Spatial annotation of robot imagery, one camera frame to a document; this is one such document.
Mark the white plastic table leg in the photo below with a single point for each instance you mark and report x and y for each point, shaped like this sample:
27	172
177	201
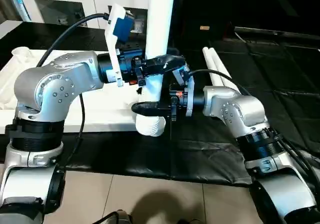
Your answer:
214	63
225	71
160	23

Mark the white plastic table top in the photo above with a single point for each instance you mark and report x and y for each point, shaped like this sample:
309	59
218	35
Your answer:
105	111

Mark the small tan block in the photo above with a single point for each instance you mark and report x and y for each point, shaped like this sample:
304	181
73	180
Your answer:
204	28

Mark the black work mat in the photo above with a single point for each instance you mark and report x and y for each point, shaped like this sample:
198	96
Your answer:
280	83

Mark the grey left robot foot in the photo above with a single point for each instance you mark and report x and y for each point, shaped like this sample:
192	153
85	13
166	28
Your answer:
119	218

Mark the white edge strip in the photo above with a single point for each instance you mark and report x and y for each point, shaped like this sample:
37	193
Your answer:
9	28

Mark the black metal rail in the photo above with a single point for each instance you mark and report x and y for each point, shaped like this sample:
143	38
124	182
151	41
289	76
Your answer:
280	32

